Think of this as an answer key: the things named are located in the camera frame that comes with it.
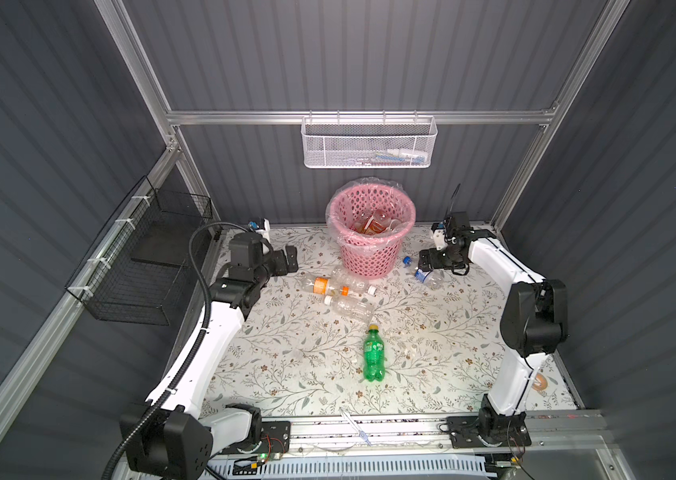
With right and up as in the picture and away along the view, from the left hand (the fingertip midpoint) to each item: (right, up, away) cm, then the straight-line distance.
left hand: (278, 251), depth 78 cm
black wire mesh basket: (-34, -5, -6) cm, 35 cm away
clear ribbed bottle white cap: (+19, -11, +21) cm, 31 cm away
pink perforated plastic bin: (+26, -4, +18) cm, 32 cm away
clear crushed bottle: (+22, -19, +14) cm, 32 cm away
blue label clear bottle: (+48, -9, +24) cm, 54 cm away
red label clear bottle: (+28, +9, +13) cm, 32 cm away
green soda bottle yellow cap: (+26, -27, +4) cm, 37 cm away
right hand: (+48, -4, +18) cm, 51 cm away
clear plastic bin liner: (+22, +18, +23) cm, 37 cm away
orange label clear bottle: (+10, -11, +19) cm, 24 cm away
